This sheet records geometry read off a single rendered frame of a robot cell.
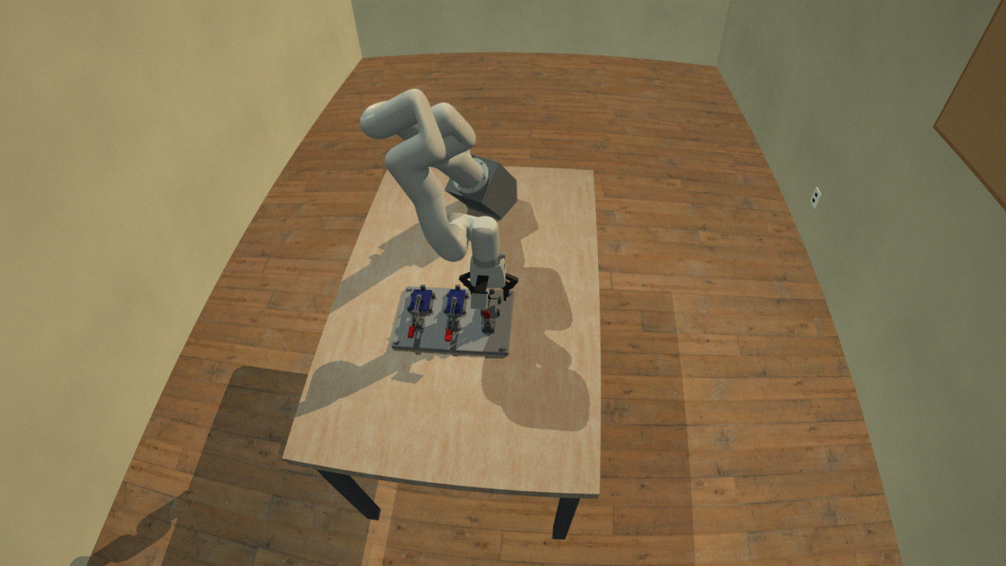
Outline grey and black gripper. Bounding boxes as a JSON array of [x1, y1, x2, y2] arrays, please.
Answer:
[[459, 257, 519, 301]]

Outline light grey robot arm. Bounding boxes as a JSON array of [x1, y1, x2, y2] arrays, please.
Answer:
[[360, 89, 505, 269]]

